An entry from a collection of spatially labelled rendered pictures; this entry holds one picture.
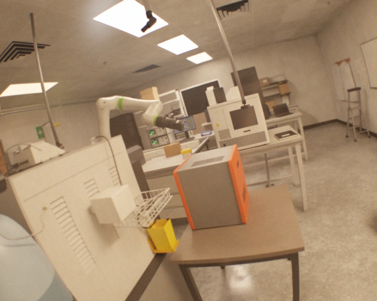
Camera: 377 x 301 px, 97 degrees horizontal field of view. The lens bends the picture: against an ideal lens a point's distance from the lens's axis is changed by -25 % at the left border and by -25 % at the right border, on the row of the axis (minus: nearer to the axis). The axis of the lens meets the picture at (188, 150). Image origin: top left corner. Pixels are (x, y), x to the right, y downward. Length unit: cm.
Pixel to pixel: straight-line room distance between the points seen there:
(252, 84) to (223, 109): 209
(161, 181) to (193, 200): 143
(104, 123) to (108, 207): 114
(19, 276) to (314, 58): 743
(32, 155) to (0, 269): 60
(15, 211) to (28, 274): 37
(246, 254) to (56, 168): 95
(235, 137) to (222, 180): 112
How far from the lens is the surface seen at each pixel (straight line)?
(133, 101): 186
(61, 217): 87
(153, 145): 486
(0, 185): 45
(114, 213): 85
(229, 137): 237
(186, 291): 170
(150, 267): 126
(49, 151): 101
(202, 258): 124
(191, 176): 133
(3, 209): 92
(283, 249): 116
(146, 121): 167
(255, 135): 235
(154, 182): 283
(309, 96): 723
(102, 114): 188
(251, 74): 437
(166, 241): 123
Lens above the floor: 146
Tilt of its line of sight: 10 degrees down
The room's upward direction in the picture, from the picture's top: 17 degrees counter-clockwise
